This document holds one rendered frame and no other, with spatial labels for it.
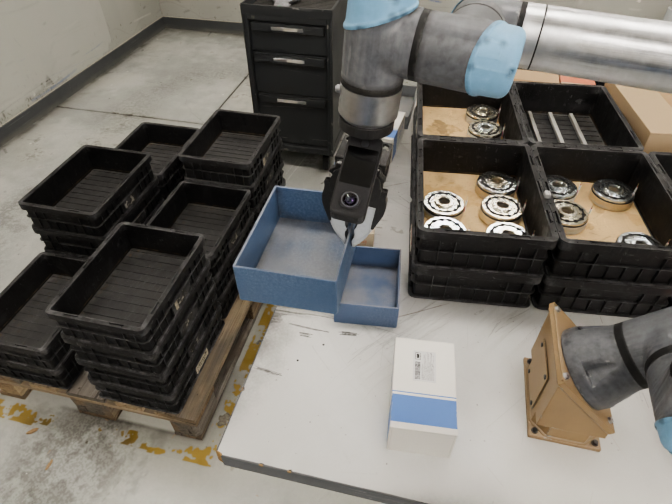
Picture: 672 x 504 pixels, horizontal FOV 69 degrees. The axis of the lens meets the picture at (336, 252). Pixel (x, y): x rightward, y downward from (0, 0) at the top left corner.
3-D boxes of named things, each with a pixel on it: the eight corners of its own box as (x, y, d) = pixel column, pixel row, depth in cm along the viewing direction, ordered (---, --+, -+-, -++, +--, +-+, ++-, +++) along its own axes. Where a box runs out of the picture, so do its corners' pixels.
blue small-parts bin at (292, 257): (337, 315, 70) (336, 281, 66) (239, 299, 73) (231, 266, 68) (361, 227, 85) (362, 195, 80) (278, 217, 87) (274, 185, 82)
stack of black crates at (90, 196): (132, 304, 193) (93, 215, 162) (65, 291, 197) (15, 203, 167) (177, 238, 221) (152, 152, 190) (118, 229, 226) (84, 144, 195)
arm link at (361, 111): (397, 102, 55) (328, 90, 56) (391, 138, 59) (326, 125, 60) (406, 76, 61) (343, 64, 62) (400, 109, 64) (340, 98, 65)
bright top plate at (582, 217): (593, 227, 117) (594, 225, 117) (550, 225, 118) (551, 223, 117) (581, 201, 124) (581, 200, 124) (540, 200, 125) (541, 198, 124)
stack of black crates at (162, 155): (178, 238, 221) (160, 176, 198) (119, 229, 226) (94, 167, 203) (213, 188, 249) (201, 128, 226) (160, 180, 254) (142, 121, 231)
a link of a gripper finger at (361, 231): (376, 230, 78) (383, 183, 72) (369, 254, 74) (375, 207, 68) (357, 226, 79) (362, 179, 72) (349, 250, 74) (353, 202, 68)
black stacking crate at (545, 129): (627, 187, 137) (644, 152, 129) (518, 180, 139) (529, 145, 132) (590, 119, 165) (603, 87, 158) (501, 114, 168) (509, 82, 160)
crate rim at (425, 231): (557, 250, 104) (561, 242, 102) (416, 239, 106) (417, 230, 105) (527, 151, 133) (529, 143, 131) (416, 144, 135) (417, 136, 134)
